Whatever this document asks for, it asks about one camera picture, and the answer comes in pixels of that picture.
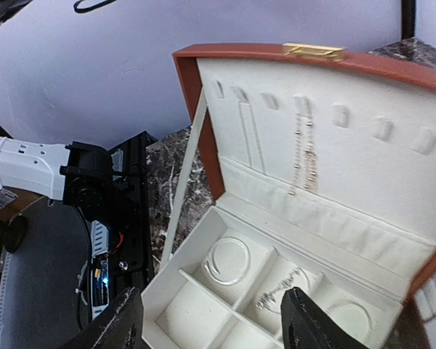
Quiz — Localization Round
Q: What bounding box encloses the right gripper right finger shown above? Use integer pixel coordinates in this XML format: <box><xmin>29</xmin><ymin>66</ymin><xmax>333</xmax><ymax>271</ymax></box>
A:
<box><xmin>280</xmin><ymin>286</ymin><xmax>366</xmax><ymax>349</ymax></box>

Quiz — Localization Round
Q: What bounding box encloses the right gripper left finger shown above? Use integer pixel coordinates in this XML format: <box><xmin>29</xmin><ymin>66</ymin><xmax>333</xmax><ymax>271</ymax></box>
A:
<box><xmin>59</xmin><ymin>287</ymin><xmax>145</xmax><ymax>349</ymax></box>

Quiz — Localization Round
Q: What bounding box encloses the silver bangle bracelet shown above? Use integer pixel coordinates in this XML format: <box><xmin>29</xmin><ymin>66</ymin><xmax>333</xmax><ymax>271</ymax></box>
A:
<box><xmin>203</xmin><ymin>236</ymin><xmax>252</xmax><ymax>288</ymax></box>

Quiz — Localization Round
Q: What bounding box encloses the brown jewelry tray cream lining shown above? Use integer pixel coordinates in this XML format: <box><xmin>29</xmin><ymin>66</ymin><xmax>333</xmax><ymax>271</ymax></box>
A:
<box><xmin>414</xmin><ymin>272</ymin><xmax>436</xmax><ymax>323</ymax></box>

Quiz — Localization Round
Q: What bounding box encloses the brown jewelry box cream lining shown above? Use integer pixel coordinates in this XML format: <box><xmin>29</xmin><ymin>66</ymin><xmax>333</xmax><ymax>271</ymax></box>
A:
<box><xmin>142</xmin><ymin>43</ymin><xmax>436</xmax><ymax>348</ymax></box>

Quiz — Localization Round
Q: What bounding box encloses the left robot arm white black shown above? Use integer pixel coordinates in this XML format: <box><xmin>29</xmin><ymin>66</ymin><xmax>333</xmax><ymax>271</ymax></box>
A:
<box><xmin>0</xmin><ymin>137</ymin><xmax>116</xmax><ymax>224</ymax></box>

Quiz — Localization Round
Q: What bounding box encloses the small circuit board with leds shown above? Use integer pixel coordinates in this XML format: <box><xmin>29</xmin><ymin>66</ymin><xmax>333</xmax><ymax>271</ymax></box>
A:
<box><xmin>91</xmin><ymin>254</ymin><xmax>109</xmax><ymax>307</ymax></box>

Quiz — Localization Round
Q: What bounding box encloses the silver bracelet back compartment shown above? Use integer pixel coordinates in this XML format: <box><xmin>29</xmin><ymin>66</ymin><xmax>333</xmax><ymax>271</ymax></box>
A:
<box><xmin>325</xmin><ymin>300</ymin><xmax>374</xmax><ymax>337</ymax></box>

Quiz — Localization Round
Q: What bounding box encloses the silver chain bracelet middle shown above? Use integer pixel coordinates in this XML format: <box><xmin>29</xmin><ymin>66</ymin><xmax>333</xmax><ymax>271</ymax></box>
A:
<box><xmin>256</xmin><ymin>267</ymin><xmax>312</xmax><ymax>313</ymax></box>

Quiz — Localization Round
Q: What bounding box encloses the white slotted cable duct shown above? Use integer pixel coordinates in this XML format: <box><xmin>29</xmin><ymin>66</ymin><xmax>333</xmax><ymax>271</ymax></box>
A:
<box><xmin>0</xmin><ymin>249</ymin><xmax>12</xmax><ymax>348</ymax></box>

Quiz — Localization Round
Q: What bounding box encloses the beaded necklace in lid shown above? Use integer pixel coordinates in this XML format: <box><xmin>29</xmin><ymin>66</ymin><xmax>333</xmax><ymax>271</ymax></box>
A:
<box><xmin>288</xmin><ymin>96</ymin><xmax>319</xmax><ymax>197</ymax></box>

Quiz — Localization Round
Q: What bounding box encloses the black left corner post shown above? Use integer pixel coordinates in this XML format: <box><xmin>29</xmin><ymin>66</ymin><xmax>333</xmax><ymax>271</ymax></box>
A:
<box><xmin>400</xmin><ymin>0</ymin><xmax>416</xmax><ymax>40</ymax></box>

